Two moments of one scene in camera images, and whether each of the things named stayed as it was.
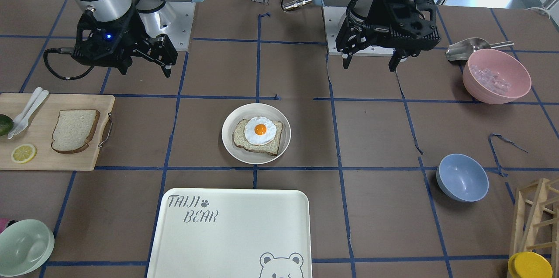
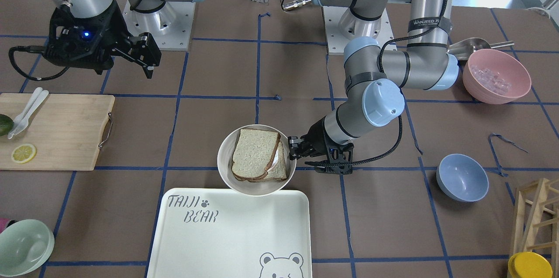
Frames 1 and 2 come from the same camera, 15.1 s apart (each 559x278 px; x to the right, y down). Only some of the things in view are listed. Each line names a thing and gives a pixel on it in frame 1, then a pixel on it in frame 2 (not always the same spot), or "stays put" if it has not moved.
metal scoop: x=462 y=49 stays put
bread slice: x=258 y=134 to x=278 y=172
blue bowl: x=462 y=178 stays put
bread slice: x=74 y=129 to x=254 y=152
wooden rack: x=535 y=225 stays put
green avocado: x=6 y=124 stays put
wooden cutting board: x=40 y=130 stays put
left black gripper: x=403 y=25 to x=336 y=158
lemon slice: x=24 y=153 stays put
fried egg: x=259 y=130 to x=277 y=169
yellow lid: x=529 y=264 stays put
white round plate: x=256 y=134 to x=254 y=160
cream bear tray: x=232 y=233 stays put
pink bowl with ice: x=493 y=77 stays put
